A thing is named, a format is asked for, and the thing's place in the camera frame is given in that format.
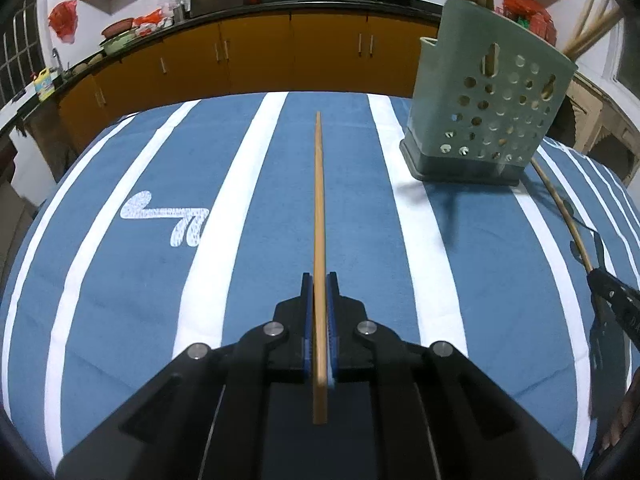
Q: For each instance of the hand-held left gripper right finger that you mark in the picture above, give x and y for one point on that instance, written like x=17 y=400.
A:
x=332 y=340

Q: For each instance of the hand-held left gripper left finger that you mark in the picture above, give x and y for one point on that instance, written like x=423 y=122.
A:
x=307 y=340

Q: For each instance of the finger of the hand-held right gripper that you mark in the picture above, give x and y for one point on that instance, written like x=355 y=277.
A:
x=617 y=300

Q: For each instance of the green perforated chopstick holder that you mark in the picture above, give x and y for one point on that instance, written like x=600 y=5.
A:
x=465 y=35

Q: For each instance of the person's right hand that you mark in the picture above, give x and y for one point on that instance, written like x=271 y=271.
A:
x=616 y=425

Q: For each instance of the blue white striped tablecloth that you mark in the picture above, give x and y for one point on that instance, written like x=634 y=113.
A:
x=150 y=310

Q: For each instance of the white carved wooden cabinet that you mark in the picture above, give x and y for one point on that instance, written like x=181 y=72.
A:
x=600 y=115

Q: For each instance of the orange base cabinets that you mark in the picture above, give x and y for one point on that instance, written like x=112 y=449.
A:
x=260 y=55

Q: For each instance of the pile of red packages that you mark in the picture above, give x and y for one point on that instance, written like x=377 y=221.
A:
x=530 y=15

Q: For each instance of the black kitchen countertop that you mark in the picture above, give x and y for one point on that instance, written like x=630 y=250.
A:
x=280 y=2

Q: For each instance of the green bowl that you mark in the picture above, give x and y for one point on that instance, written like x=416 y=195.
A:
x=117 y=42

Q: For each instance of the red basin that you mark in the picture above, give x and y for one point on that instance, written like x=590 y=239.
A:
x=119 y=26

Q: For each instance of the yellow detergent bottle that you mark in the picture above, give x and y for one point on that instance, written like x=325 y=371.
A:
x=44 y=85

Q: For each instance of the metal faucet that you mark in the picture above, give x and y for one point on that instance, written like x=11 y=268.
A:
x=57 y=62

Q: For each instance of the red plastic bag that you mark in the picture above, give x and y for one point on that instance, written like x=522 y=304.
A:
x=64 y=20

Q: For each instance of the barred window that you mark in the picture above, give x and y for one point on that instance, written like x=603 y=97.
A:
x=15 y=50

